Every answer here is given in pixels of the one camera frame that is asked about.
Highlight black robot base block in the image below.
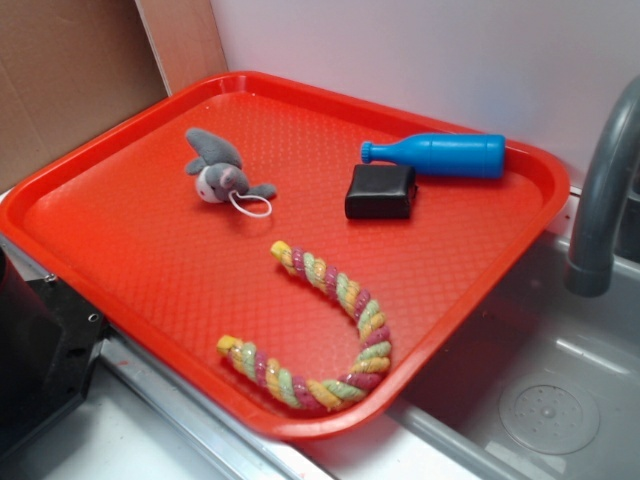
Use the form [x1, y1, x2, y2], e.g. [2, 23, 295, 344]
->
[1, 253, 105, 458]

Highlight red plastic tray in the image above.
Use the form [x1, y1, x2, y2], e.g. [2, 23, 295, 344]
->
[1, 72, 569, 440]

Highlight black rectangular block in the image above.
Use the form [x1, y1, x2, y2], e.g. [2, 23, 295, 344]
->
[344, 164, 417, 220]

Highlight grey plush toy animal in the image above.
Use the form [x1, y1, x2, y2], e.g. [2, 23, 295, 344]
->
[185, 128, 277, 219]

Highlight blue plastic toy bottle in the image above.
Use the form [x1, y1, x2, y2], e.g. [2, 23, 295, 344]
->
[361, 133, 506, 179]

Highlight grey toy faucet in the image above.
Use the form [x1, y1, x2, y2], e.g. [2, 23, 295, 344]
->
[564, 78, 639, 297]

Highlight grey plastic toy sink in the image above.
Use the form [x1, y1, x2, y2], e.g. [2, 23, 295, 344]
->
[1, 193, 639, 479]

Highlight brown cardboard panel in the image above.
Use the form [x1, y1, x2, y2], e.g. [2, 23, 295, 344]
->
[1, 1, 227, 191]

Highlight multicolored twisted rope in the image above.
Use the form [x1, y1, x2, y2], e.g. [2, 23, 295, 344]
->
[215, 240, 392, 413]

